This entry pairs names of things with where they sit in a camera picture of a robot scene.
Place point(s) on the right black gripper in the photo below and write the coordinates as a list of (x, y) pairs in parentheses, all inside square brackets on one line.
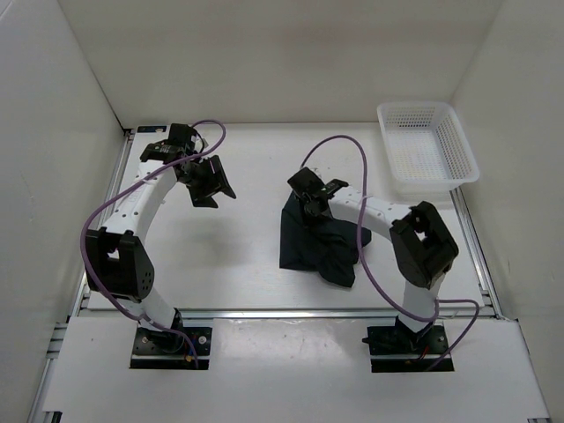
[(322, 218)]

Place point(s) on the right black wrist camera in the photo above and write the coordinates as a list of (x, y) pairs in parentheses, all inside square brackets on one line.
[(305, 183)]

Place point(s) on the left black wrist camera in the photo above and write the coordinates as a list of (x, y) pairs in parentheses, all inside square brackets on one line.
[(187, 138)]

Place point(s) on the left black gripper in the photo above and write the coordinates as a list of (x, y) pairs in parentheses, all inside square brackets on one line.
[(201, 197)]

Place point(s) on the left aluminium frame rail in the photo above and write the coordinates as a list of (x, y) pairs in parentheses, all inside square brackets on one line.
[(107, 254)]

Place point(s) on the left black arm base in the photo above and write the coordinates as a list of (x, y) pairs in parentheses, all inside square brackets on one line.
[(164, 351)]

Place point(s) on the small dark label sticker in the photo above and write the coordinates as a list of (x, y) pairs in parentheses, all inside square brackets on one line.
[(151, 129)]

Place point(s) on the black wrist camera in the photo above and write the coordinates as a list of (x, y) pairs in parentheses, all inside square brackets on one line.
[(187, 138), (305, 183)]

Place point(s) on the white perforated plastic basket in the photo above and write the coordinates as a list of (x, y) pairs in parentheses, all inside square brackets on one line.
[(427, 150)]

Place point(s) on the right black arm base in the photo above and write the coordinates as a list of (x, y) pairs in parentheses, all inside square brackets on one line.
[(393, 350)]

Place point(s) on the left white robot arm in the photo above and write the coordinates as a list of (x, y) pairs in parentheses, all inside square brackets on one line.
[(157, 173)]

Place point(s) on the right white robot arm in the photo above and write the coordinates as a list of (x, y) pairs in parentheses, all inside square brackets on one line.
[(423, 246)]

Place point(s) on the front aluminium rail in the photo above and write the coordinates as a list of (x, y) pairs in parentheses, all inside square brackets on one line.
[(293, 314)]

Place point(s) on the dark navy sport shorts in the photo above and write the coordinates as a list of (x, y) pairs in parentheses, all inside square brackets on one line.
[(327, 247)]

